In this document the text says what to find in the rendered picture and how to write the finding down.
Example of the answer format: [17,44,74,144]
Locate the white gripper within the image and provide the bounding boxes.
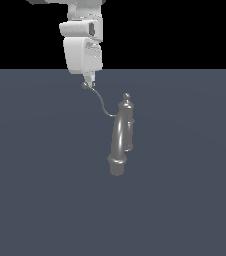
[62,36,104,88]

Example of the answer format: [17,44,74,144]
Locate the thin curved grey faucet handle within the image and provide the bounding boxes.
[80,81,117,118]

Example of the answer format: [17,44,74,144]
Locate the grey metal faucet body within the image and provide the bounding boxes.
[106,92,136,177]

